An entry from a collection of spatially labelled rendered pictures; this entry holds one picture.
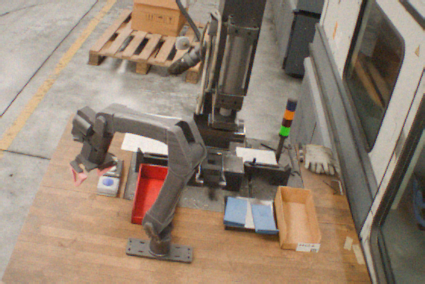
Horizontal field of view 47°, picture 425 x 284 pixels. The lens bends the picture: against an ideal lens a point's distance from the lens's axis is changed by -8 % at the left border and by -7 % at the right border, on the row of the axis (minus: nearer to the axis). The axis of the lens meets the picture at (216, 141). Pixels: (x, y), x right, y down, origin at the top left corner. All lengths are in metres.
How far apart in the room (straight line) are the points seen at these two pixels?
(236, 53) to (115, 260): 0.72
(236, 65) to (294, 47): 3.28
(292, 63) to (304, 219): 3.25
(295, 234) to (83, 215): 0.70
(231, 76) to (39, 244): 0.79
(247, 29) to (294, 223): 0.68
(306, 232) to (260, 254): 0.21
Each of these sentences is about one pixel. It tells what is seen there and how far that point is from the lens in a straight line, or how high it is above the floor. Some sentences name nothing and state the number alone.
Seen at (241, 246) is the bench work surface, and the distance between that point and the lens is 1.68.
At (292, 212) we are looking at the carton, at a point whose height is 0.91.
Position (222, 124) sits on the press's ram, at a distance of 1.72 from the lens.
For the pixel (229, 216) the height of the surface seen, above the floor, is 0.92.
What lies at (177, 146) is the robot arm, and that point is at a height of 1.32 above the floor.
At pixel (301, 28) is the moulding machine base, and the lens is 4.85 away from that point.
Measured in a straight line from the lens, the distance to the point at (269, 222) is 1.76.
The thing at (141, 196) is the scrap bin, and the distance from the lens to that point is 1.79.
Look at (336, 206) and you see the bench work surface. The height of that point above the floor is 0.90.
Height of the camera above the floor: 2.04
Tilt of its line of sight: 32 degrees down
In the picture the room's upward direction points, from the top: 11 degrees clockwise
